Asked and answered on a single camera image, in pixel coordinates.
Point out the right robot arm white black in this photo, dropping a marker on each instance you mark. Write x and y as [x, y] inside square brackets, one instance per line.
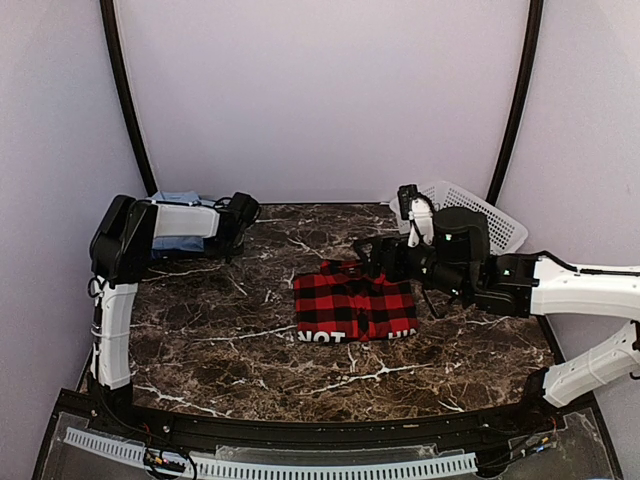
[457, 261]

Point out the white slotted cable duct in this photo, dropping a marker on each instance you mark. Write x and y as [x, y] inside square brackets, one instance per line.
[254, 463]

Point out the right black frame post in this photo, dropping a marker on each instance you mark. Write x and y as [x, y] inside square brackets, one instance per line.
[520, 94]

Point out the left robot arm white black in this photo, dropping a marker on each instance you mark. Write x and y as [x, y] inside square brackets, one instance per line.
[133, 234]

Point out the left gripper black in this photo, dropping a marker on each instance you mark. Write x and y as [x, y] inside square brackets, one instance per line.
[234, 251]

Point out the black frame post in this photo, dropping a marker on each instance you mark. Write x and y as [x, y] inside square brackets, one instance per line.
[520, 94]
[128, 109]

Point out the folded light blue shirt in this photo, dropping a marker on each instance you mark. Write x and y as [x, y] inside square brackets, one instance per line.
[180, 243]

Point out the left black frame post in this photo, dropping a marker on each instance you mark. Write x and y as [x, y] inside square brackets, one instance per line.
[128, 109]

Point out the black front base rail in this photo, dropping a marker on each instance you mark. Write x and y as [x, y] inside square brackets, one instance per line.
[492, 432]

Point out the red black plaid shirt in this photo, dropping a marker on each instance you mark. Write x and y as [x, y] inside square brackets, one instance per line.
[341, 304]

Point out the folded dark navy shirt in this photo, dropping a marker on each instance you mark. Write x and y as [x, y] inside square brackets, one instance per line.
[175, 255]

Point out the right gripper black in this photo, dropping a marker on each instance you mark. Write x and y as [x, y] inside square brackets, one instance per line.
[395, 271]

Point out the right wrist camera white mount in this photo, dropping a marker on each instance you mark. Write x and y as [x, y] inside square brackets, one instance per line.
[418, 210]

